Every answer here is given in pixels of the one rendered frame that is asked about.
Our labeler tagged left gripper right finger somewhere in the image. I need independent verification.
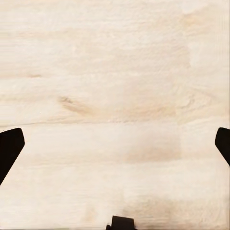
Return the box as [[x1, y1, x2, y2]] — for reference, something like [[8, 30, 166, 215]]
[[215, 127, 230, 166]]

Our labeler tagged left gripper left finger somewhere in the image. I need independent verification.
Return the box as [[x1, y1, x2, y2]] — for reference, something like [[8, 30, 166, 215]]
[[0, 127, 25, 184]]

